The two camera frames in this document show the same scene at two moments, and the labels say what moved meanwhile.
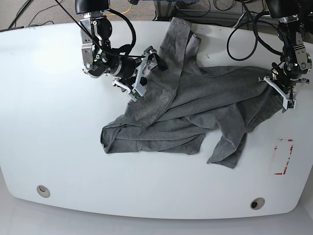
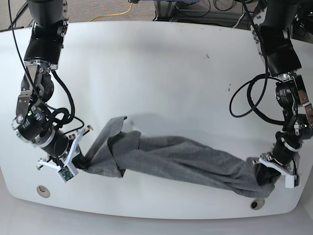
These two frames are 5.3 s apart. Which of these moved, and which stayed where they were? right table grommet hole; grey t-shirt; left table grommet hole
Moved: grey t-shirt
Stayed: left table grommet hole; right table grommet hole
